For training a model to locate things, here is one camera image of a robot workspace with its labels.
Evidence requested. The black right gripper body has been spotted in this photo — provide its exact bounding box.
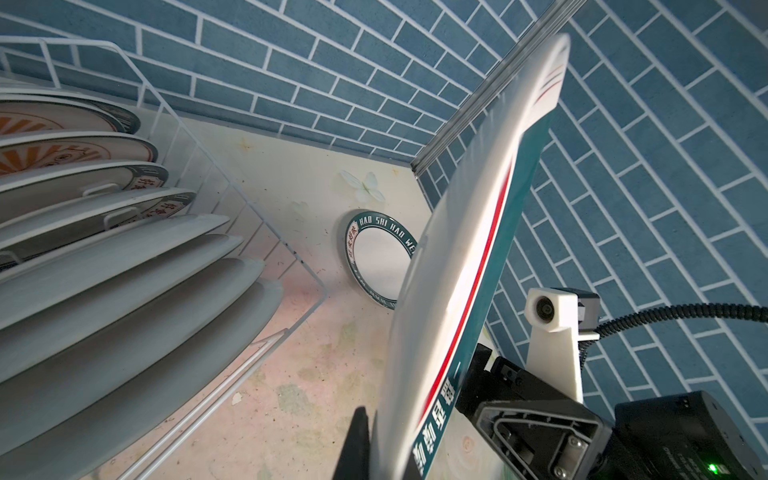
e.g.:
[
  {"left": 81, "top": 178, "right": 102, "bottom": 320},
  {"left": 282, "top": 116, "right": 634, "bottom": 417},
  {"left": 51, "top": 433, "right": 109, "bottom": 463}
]
[{"left": 456, "top": 344, "right": 612, "bottom": 479}]

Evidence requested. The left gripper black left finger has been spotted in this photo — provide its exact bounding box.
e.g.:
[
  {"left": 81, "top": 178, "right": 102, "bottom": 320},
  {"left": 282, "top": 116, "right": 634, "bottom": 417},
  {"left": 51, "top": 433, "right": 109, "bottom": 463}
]
[{"left": 332, "top": 406, "right": 370, "bottom": 480}]

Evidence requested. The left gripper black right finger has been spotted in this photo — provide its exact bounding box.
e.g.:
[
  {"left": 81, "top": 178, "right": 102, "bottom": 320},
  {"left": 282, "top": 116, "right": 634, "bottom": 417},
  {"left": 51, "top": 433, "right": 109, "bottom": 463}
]
[{"left": 402, "top": 461, "right": 423, "bottom": 480}]

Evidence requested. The white plate green red rim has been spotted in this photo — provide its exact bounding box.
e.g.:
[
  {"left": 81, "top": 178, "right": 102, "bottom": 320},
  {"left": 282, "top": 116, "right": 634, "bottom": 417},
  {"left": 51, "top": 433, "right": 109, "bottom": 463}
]
[{"left": 369, "top": 34, "right": 571, "bottom": 479}]

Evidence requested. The white plate green rim text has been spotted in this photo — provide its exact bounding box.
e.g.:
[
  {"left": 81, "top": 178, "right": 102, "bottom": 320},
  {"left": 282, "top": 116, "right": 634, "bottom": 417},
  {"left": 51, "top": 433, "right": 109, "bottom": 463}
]
[{"left": 342, "top": 209, "right": 417, "bottom": 310}]

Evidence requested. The white wire dish rack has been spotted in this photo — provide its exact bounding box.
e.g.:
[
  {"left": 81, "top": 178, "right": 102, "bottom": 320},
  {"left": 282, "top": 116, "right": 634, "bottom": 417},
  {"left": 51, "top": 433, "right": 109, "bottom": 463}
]
[{"left": 1, "top": 36, "right": 304, "bottom": 479}]

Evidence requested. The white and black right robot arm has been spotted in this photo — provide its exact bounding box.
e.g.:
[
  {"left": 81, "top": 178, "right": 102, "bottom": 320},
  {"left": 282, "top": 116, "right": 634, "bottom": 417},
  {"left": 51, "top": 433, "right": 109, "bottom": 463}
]
[{"left": 456, "top": 346, "right": 767, "bottom": 479}]

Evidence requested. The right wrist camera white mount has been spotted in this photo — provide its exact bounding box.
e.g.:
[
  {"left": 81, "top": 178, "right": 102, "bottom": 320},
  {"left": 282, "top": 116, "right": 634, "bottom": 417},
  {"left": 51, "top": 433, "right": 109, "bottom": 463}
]
[{"left": 524, "top": 287, "right": 600, "bottom": 403}]

